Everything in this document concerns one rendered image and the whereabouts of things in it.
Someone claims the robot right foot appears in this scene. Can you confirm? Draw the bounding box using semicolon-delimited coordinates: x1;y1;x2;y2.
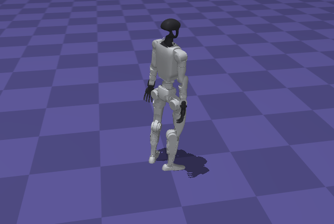
162;163;185;171

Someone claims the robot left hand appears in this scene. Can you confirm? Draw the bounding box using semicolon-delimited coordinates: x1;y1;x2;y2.
144;80;155;102

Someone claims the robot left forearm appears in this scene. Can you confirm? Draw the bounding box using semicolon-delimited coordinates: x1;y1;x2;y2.
149;65;158;86

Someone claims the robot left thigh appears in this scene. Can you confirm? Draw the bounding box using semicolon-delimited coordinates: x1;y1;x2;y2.
151;88;166;132

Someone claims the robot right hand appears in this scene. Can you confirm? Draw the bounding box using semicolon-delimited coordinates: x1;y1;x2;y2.
177;101;187;123

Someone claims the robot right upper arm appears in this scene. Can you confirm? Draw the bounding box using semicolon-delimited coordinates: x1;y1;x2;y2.
174;49;187;84

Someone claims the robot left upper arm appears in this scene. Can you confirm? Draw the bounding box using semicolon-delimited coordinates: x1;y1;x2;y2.
151;39;162;68

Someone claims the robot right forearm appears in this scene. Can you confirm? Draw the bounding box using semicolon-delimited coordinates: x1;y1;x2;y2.
178;76;188;105

